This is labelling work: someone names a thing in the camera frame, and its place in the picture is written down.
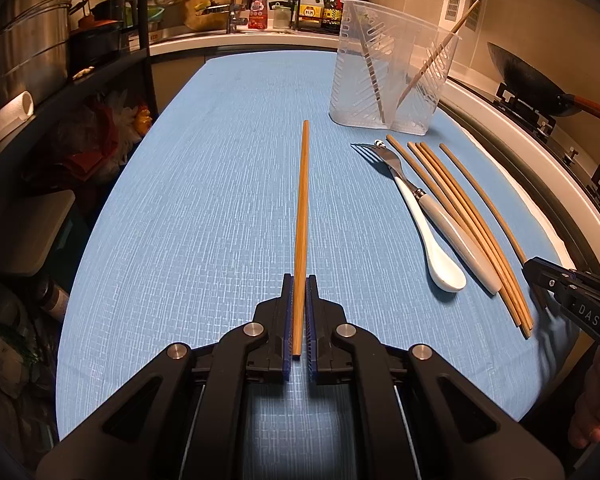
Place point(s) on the small yellow toy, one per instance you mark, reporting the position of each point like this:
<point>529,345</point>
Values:
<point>143,119</point>

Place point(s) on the dark glass bottle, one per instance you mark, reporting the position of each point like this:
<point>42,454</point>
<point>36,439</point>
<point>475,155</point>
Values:
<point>52,297</point>

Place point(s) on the clear plastic utensil holder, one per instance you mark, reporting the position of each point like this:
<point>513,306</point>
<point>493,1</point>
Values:
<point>355,100</point>

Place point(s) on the grey flat board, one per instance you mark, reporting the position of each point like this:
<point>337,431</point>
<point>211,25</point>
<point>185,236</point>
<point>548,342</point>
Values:
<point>20,230</point>

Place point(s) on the black gas stove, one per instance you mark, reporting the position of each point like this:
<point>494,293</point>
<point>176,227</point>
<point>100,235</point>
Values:
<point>530,110</point>

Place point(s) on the red detergent bottle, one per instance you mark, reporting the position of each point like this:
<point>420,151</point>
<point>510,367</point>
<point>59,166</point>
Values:
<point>258,10</point>

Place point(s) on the black pot red rim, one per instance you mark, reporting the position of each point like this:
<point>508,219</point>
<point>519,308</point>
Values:
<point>97,40</point>

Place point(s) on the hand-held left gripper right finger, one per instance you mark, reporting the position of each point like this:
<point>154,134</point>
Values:
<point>312,310</point>

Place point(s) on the blue tablecloth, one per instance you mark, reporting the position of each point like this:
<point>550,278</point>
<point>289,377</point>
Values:
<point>205,185</point>

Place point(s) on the red white plastic bag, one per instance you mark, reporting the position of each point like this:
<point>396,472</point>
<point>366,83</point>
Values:
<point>105,130</point>

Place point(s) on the white ceramic spoon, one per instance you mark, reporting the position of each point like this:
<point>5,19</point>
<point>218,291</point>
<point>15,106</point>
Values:
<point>445,270</point>

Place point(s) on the yellow label oil bottle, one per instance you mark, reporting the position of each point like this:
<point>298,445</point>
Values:
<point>311,10</point>

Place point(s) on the white paper roll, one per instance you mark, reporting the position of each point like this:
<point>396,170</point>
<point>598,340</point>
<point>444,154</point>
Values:
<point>7,120</point>

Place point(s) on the black metal shelf rack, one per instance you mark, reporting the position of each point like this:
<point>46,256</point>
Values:
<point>142,35</point>

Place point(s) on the dark sauce bottle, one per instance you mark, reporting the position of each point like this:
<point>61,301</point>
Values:
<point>332,10</point>

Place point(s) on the clear glass jar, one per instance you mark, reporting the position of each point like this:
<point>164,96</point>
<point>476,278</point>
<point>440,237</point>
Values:
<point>282,17</point>

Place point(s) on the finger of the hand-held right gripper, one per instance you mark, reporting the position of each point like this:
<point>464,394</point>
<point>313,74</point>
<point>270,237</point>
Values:
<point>549,290</point>
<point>537,266</point>

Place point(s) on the wooden cutting board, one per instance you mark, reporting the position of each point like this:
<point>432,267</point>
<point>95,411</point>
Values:
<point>195,15</point>

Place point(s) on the wooden chopstick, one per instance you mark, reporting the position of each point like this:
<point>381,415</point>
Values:
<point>505,285</point>
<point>301,240</point>
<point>460,27</point>
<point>395,147</point>
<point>458,191</point>
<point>485,201</point>
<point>367,55</point>
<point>424,169</point>

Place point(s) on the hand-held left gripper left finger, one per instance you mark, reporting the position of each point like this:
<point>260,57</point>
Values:
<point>286,310</point>

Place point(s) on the chrome kitchen faucet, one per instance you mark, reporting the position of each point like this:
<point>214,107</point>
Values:
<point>236,10</point>

